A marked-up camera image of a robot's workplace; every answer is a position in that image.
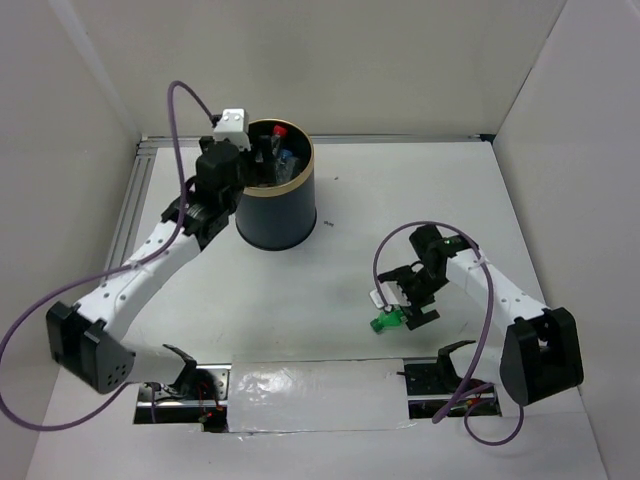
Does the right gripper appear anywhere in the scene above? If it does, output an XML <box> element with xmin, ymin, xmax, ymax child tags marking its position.
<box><xmin>378</xmin><ymin>265</ymin><xmax>449</xmax><ymax>330</ymax></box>

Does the green bottle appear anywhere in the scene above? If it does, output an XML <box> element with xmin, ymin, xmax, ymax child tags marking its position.
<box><xmin>369</xmin><ymin>306</ymin><xmax>407</xmax><ymax>334</ymax></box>

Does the blue label water bottle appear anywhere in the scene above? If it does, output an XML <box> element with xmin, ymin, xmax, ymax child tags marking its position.
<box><xmin>275</xmin><ymin>149</ymin><xmax>297</xmax><ymax>185</ymax></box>

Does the red label water bottle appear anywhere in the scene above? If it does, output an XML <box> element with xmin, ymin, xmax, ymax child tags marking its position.
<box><xmin>271</xmin><ymin>124</ymin><xmax>288</xmax><ymax>152</ymax></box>

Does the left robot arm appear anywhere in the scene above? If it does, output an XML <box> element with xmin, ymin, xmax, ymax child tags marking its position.
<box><xmin>46</xmin><ymin>135</ymin><xmax>274</xmax><ymax>399</ymax></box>

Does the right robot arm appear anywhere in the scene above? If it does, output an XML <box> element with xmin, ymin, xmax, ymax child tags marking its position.
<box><xmin>371</xmin><ymin>222</ymin><xmax>584</xmax><ymax>407</ymax></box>

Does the black bin with gold rim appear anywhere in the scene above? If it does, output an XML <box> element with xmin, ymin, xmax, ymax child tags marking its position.
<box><xmin>235</xmin><ymin>119</ymin><xmax>317</xmax><ymax>251</ymax></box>

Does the silver foil sheet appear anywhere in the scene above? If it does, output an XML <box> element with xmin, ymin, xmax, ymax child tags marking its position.
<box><xmin>227</xmin><ymin>359</ymin><xmax>410</xmax><ymax>434</ymax></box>

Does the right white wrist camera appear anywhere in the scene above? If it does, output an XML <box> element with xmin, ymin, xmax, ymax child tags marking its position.
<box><xmin>369</xmin><ymin>281</ymin><xmax>406</xmax><ymax>310</ymax></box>

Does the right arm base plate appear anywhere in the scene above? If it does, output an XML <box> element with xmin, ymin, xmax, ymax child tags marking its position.
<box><xmin>396</xmin><ymin>358</ymin><xmax>501</xmax><ymax>420</ymax></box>

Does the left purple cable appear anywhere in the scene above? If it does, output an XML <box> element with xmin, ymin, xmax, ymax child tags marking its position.
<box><xmin>0</xmin><ymin>80</ymin><xmax>226</xmax><ymax>431</ymax></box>

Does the aluminium frame rail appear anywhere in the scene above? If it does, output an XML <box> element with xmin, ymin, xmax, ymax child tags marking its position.
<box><xmin>106</xmin><ymin>134</ymin><xmax>496</xmax><ymax>269</ymax></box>

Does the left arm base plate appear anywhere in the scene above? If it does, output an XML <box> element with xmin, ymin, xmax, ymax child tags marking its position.
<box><xmin>133</xmin><ymin>364</ymin><xmax>232</xmax><ymax>433</ymax></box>

